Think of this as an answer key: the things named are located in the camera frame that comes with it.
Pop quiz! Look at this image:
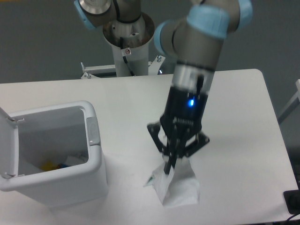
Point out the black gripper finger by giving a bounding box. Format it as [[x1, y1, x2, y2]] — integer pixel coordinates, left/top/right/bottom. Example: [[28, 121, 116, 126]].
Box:
[[170, 132, 210, 168], [147, 122, 175, 175]]

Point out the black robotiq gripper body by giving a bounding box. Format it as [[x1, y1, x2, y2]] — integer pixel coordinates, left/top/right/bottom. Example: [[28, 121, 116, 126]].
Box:
[[160, 87, 208, 138]]

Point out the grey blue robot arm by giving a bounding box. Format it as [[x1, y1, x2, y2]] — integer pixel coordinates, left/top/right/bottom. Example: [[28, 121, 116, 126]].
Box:
[[74, 0, 253, 174]]

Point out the white trash in bin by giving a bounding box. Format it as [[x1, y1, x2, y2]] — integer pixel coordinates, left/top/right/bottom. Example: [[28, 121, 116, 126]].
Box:
[[64, 153, 88, 166]]

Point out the blue trash in bin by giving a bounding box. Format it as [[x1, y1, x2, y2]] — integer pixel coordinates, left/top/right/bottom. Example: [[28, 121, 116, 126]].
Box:
[[56, 164, 69, 169]]

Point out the white plastic trash can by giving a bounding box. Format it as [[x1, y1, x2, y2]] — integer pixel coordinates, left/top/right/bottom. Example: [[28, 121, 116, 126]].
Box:
[[0, 101, 109, 207]]

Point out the yellow trash in bin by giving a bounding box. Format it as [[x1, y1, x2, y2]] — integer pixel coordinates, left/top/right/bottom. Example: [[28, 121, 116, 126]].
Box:
[[40, 161, 58, 172]]

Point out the black device at edge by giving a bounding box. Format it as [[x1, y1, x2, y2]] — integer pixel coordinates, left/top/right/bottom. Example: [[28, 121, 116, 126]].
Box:
[[283, 189, 300, 214]]

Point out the white metal base frame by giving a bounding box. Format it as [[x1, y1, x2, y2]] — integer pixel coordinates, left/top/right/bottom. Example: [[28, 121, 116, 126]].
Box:
[[80, 55, 175, 79]]

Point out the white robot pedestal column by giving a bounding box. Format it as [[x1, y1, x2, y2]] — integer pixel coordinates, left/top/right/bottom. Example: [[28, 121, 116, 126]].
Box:
[[103, 12, 155, 77]]

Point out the black pedestal cable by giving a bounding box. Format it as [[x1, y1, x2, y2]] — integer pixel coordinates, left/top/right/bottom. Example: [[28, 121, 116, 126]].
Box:
[[120, 37, 136, 77]]

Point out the white frame at right edge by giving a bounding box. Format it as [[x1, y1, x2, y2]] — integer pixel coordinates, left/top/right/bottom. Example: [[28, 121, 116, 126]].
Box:
[[277, 79, 300, 124]]

